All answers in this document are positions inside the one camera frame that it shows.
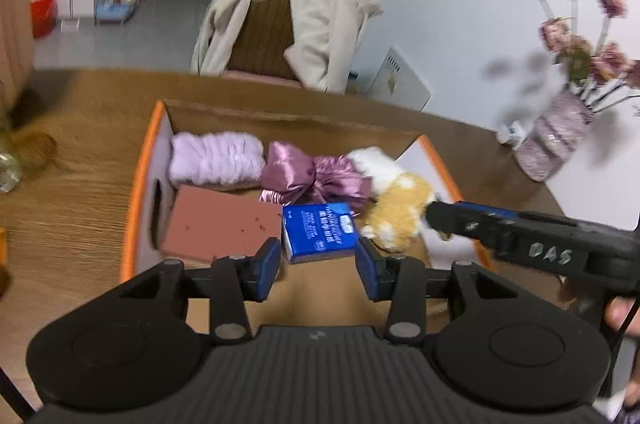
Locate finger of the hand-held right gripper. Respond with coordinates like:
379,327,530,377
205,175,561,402
425,200,498,251
452,201,523,221

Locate lavender fluffy headband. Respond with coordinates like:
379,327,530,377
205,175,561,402
167,131,265,191

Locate pink suitcase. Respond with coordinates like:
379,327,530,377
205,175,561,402
0,0,36,105

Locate person's right hand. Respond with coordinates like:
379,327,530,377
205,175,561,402
604,295,640,338

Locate clear glass cup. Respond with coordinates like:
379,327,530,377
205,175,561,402
0,124,24,193

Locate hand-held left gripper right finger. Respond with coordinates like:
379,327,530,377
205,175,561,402
354,236,522,346

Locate brown chair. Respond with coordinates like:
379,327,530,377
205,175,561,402
224,0,303,90

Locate white leaning board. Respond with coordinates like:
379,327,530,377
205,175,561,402
367,46,432,113

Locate purple satin scrunchie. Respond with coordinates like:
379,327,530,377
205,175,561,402
260,141,374,213

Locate red basin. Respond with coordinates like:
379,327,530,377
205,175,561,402
30,0,56,38

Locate dried pink roses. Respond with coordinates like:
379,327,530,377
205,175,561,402
510,0,640,113

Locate pink textured vase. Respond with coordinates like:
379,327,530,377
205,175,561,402
515,91,597,183

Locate blue tissue packet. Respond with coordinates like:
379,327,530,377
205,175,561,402
281,202,359,265

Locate blue floor tray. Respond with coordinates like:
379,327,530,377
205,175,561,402
95,0,139,26

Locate chair with cream coat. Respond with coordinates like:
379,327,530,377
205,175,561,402
191,0,384,93

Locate orange cardboard box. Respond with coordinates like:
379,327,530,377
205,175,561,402
119,100,493,336

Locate yellow and white plush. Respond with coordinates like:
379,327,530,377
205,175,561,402
346,147,442,253

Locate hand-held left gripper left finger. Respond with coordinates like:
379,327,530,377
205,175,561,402
117,238,283,346

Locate pink sponge block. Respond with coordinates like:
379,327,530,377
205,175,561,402
159,184,284,263

